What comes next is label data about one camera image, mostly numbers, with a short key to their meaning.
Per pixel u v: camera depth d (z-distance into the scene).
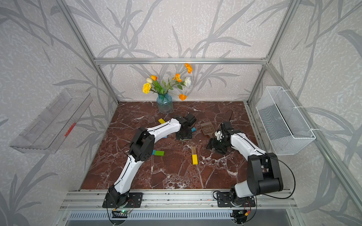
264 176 0.43
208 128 1.04
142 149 0.57
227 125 0.74
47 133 0.66
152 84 0.98
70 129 0.65
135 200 0.74
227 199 0.72
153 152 0.62
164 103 1.05
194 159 0.88
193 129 0.96
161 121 1.08
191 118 0.81
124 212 0.71
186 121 0.75
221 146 0.75
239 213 0.76
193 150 0.91
